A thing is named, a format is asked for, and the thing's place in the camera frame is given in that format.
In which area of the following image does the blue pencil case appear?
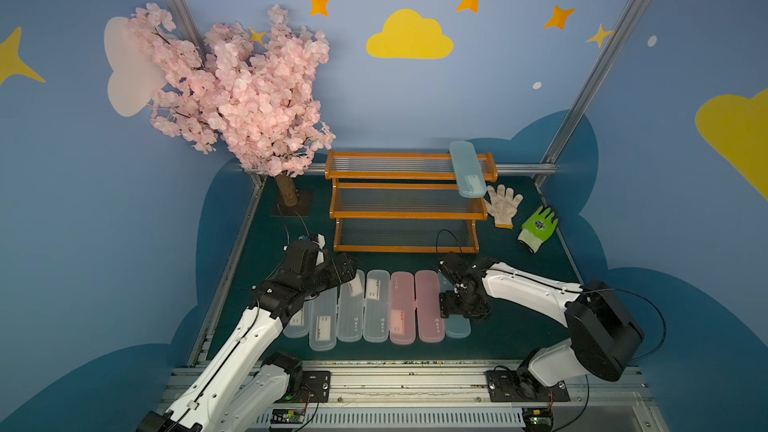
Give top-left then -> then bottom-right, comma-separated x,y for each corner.
449,141 -> 487,199
438,273 -> 471,339

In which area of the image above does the pink pencil case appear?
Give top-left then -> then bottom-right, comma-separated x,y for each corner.
415,270 -> 445,343
389,271 -> 416,345

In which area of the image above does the clear pencil case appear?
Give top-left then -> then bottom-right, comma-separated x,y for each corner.
363,269 -> 390,343
283,301 -> 313,339
309,288 -> 338,352
337,270 -> 365,342

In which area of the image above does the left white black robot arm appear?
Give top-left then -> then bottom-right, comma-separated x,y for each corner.
137,239 -> 357,431

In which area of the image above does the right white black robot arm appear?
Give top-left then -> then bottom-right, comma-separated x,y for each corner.
439,253 -> 645,394

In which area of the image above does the orange three-tier shelf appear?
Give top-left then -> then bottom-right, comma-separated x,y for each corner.
325,152 -> 488,254

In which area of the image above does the white knit glove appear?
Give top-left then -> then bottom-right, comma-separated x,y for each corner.
483,184 -> 524,229

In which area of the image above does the green white work glove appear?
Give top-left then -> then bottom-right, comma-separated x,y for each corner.
518,206 -> 559,254

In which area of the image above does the right small circuit board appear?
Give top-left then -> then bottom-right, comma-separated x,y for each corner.
522,408 -> 554,432

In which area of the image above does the small circuit board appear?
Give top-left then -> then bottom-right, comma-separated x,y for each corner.
522,408 -> 554,432
270,409 -> 306,426

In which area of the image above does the left small circuit board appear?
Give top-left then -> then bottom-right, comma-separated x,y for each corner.
270,409 -> 306,426

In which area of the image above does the pink cherry blossom tree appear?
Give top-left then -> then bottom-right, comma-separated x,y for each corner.
127,3 -> 335,207

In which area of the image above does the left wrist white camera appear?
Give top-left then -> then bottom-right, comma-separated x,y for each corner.
313,234 -> 326,266

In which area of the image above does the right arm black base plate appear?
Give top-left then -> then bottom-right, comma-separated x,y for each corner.
485,368 -> 570,403

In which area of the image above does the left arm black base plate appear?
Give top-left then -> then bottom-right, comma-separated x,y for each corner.
279,370 -> 332,404

